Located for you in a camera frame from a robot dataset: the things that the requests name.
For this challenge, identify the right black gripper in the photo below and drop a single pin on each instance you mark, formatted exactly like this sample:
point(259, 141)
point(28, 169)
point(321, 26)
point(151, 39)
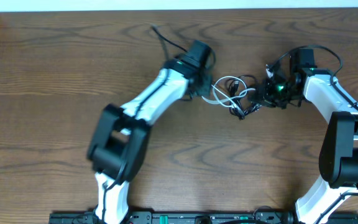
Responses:
point(264, 89)

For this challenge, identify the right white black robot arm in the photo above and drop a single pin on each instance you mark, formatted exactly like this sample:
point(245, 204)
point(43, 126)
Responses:
point(338, 157)

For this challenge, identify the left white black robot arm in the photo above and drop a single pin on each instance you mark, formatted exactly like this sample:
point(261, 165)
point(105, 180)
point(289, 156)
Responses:
point(119, 142)

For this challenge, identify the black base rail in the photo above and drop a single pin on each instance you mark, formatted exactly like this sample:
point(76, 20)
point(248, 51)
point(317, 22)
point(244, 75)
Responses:
point(263, 215)

